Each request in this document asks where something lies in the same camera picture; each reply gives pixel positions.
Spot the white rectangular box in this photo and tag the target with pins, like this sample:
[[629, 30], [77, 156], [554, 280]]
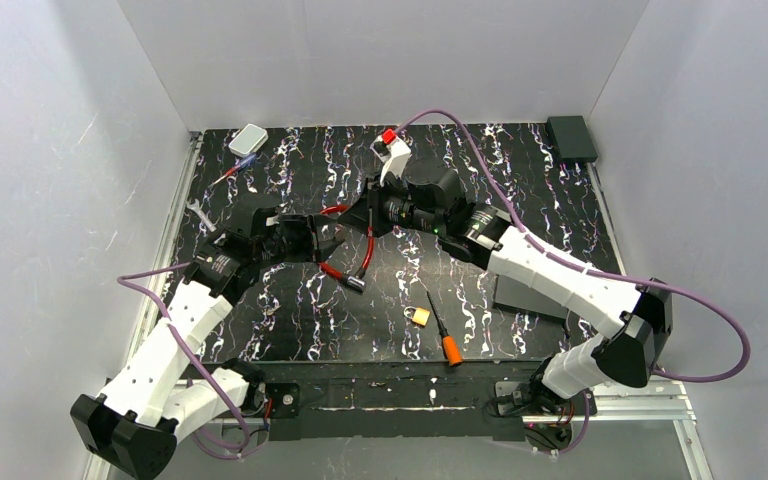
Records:
[[248, 140]]

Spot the dark grey flat plate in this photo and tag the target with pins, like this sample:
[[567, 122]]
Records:
[[512, 296]]

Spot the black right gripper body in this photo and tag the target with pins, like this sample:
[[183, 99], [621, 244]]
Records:
[[376, 209]]

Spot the brass padlock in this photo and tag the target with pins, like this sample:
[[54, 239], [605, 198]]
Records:
[[418, 316]]

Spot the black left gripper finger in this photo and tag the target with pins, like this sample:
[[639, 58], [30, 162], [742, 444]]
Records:
[[326, 247], [300, 239]]

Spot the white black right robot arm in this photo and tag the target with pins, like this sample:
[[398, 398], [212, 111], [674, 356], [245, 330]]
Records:
[[632, 323]]

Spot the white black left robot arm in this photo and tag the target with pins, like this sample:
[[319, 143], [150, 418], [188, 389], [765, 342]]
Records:
[[164, 393]]

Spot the small silver wrench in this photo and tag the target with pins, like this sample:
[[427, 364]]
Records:
[[195, 207]]

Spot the orange handled screwdriver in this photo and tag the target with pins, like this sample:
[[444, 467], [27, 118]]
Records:
[[450, 348]]

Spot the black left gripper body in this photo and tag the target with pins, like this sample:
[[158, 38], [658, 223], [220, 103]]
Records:
[[311, 239]]

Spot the red cable lock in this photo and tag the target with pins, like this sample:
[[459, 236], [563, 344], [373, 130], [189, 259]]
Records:
[[354, 282]]

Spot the blue red pen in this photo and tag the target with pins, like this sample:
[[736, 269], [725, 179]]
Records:
[[241, 163]]

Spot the aluminium frame rail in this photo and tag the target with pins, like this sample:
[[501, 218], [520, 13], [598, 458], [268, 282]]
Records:
[[428, 399]]

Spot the black box in corner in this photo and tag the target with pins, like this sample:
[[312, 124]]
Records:
[[571, 139]]

